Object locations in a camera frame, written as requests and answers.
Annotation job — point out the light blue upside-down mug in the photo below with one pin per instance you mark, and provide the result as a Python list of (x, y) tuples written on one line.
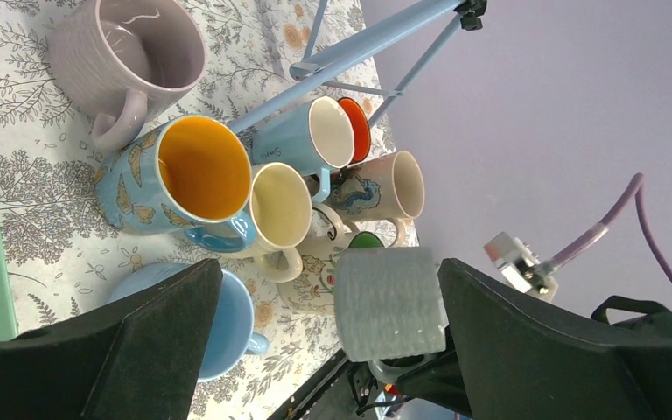
[(232, 335)]

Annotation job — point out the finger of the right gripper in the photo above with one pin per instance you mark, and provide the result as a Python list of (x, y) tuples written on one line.
[(439, 381)]

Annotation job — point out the light blue tripod stand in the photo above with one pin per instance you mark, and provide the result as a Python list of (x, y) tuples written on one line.
[(321, 68)]

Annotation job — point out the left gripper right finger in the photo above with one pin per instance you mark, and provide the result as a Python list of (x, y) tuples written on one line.
[(568, 348)]

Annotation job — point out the blue mug yellow inside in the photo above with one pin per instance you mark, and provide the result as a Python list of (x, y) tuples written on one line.
[(191, 174)]

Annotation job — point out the cream upside-down mug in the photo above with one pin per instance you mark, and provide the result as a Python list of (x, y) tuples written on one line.
[(280, 207)]

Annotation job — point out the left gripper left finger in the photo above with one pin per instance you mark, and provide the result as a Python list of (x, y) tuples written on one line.
[(136, 358)]

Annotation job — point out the orange mug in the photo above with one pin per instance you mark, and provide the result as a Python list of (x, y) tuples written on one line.
[(362, 139)]

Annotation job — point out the tall beige cup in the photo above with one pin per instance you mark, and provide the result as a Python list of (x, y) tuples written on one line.
[(387, 188)]

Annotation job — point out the mauve pink mug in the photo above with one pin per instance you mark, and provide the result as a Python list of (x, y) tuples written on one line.
[(124, 63)]

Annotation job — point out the grey metal cup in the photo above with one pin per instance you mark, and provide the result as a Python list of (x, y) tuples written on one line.
[(389, 309)]

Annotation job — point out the small beige cup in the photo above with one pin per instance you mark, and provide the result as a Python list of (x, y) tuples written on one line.
[(312, 292)]

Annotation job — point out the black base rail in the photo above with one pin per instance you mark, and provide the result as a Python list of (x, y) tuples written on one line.
[(341, 390)]

